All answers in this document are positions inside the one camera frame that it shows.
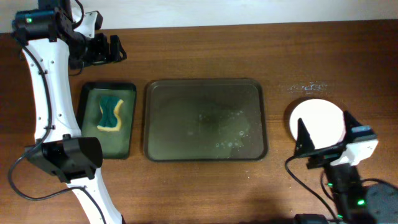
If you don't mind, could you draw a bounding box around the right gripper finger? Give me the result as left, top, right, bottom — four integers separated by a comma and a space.
343, 111, 361, 144
294, 118, 315, 157

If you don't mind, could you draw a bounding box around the white plate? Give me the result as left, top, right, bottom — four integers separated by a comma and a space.
289, 99, 346, 149

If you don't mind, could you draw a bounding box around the green and yellow sponge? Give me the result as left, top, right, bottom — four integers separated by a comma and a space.
97, 95, 124, 132

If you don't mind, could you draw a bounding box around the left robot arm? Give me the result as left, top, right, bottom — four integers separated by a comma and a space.
12, 1, 126, 223

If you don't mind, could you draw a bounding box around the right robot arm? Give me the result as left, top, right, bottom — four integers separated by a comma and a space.
287, 111, 397, 223

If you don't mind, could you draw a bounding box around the small black sponge tray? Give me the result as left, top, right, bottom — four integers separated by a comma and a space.
76, 82, 136, 159

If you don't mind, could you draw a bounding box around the brown plastic serving tray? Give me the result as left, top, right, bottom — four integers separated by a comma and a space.
143, 78, 269, 162

